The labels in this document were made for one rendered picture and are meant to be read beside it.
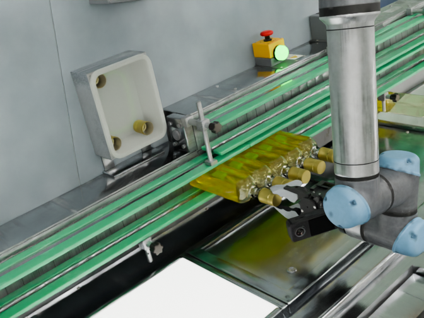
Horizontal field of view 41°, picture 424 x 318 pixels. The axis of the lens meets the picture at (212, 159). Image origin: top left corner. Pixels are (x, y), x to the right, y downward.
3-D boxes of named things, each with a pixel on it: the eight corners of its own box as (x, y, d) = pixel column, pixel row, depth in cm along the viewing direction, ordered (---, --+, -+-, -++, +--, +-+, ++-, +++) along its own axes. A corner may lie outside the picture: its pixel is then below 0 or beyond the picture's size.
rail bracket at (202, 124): (189, 160, 147) (221, 170, 138) (175, 100, 140) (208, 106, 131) (198, 156, 148) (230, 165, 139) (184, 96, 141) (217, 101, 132)
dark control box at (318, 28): (310, 39, 190) (330, 40, 183) (307, 16, 186) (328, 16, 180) (325, 33, 194) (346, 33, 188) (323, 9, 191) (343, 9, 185)
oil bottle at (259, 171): (206, 176, 152) (263, 195, 137) (201, 158, 150) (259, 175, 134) (220, 168, 155) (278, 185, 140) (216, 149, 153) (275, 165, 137)
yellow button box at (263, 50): (253, 65, 174) (271, 67, 169) (250, 41, 171) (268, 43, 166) (269, 58, 178) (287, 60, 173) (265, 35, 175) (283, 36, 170)
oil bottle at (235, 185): (190, 186, 149) (247, 207, 134) (185, 167, 147) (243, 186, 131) (205, 177, 152) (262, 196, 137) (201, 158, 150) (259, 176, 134)
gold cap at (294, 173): (288, 182, 138) (302, 187, 135) (286, 170, 137) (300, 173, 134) (298, 176, 140) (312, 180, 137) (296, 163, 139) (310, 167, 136)
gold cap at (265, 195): (259, 205, 131) (273, 209, 128) (257, 192, 130) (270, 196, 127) (269, 198, 133) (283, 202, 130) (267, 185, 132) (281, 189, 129)
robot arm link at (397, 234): (435, 211, 106) (431, 252, 108) (383, 197, 114) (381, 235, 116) (412, 223, 101) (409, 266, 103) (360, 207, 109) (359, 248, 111)
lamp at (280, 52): (274, 62, 169) (281, 62, 167) (272, 47, 167) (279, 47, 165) (284, 57, 172) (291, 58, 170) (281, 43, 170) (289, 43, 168)
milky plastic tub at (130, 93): (96, 155, 143) (114, 162, 137) (70, 70, 134) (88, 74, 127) (149, 129, 153) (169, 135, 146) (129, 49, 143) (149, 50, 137)
